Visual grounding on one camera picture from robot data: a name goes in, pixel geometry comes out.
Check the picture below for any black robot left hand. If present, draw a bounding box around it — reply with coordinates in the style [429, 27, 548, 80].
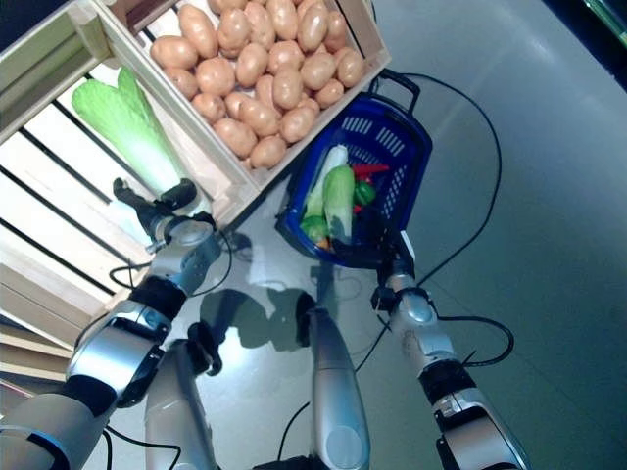
[112, 176, 200, 246]

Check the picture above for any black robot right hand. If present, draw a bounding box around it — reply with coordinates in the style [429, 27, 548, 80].
[331, 228, 409, 269]

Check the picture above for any green white napa cabbage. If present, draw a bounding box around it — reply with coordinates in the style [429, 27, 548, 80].
[71, 66, 197, 197]
[302, 145, 350, 221]
[322, 165, 357, 241]

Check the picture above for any blue plastic shopping basket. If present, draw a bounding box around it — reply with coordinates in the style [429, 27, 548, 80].
[274, 70, 434, 269]

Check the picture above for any brown potato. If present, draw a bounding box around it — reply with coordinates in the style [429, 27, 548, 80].
[297, 3, 328, 53]
[249, 135, 288, 168]
[150, 35, 200, 70]
[267, 40, 306, 72]
[213, 117, 259, 159]
[271, 68, 305, 110]
[323, 10, 348, 53]
[234, 42, 269, 88]
[279, 106, 317, 143]
[300, 52, 337, 91]
[195, 57, 236, 97]
[336, 48, 366, 88]
[238, 99, 279, 137]
[313, 79, 346, 109]

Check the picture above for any light wooden slatted crate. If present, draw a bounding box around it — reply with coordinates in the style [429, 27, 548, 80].
[92, 0, 393, 195]
[0, 0, 261, 353]

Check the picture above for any silver robot right leg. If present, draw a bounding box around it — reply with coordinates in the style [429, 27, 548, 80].
[293, 293, 371, 470]

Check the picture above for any silver robot leg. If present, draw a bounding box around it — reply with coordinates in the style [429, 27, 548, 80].
[293, 293, 371, 470]
[144, 320, 221, 470]

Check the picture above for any silver robot left leg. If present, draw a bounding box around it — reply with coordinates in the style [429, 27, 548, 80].
[144, 320, 221, 470]

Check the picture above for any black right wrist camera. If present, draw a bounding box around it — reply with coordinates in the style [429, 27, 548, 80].
[370, 286, 393, 312]

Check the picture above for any black floor cable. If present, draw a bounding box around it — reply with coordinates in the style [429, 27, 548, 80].
[386, 72, 504, 290]

